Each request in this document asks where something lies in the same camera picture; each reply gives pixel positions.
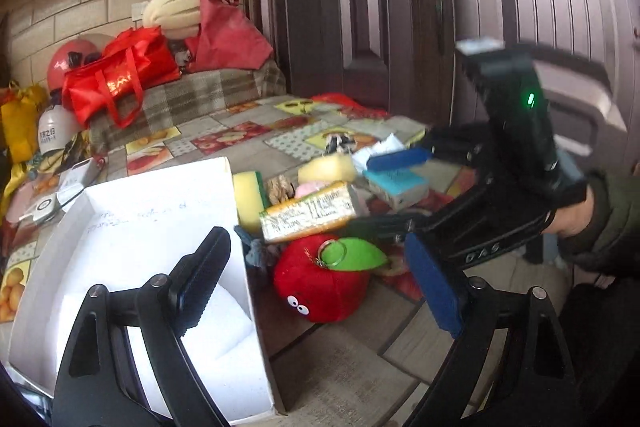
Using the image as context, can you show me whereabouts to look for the white cloth glove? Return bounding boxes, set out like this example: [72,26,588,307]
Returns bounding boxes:
[352,133,406,174]

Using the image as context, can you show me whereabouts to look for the blue tissue pack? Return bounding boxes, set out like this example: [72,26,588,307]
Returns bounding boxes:
[362,169,430,210]

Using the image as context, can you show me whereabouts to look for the pale yellow sponge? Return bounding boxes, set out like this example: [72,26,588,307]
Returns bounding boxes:
[297,154,358,183]

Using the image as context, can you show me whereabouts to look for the black white patterned scrunchie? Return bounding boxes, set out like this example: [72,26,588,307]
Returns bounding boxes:
[326,132,357,155]

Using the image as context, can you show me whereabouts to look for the red apple plush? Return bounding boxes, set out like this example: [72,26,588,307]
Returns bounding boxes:
[273,234,387,324]

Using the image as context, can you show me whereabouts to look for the yellow green sponge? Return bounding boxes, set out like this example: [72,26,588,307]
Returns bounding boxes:
[232,171,269,234]

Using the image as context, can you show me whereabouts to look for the grey blue hair ties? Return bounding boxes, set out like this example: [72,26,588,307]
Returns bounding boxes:
[234,225,281,269]

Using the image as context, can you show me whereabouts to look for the pink fluffy plush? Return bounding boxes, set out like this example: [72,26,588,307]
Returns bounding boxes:
[295,181,331,199]

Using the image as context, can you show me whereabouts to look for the person right hand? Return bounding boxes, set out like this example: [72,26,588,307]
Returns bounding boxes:
[542,185,594,239]

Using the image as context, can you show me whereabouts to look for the red plastic bag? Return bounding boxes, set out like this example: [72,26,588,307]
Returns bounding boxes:
[310,92,390,119]

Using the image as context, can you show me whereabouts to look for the white foam box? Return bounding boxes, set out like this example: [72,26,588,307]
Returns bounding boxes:
[8,157,279,425]

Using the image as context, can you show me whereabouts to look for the brown wooden door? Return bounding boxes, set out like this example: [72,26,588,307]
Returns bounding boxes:
[248,0,639,171]

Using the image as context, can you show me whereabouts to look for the fruit pattern tablecloth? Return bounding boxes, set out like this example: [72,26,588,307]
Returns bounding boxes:
[0,93,566,427]

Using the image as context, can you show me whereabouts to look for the white round charger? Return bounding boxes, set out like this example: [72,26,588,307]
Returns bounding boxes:
[18,187,84,225]

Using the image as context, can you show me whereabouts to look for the dark red fabric bag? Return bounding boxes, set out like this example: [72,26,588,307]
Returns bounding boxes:
[186,0,273,72]

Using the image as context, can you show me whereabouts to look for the white power bank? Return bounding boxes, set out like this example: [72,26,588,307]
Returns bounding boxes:
[58,157,104,193]

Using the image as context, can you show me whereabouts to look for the plaid blanket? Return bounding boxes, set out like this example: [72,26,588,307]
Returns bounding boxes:
[88,60,286,152]

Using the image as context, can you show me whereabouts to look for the cream foam roll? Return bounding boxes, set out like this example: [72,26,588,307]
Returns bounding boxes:
[142,0,202,40]

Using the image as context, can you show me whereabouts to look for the white helmet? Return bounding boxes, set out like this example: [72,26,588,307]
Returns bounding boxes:
[37,105,82,155]

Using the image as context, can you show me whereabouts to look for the yellow shopping bag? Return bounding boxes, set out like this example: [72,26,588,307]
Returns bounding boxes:
[1,81,49,164]

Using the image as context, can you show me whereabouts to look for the glossy red tote bag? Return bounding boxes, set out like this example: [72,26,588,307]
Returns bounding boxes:
[62,26,181,129]

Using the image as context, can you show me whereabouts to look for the red helmet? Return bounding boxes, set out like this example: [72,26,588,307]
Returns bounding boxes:
[47,38,101,92]

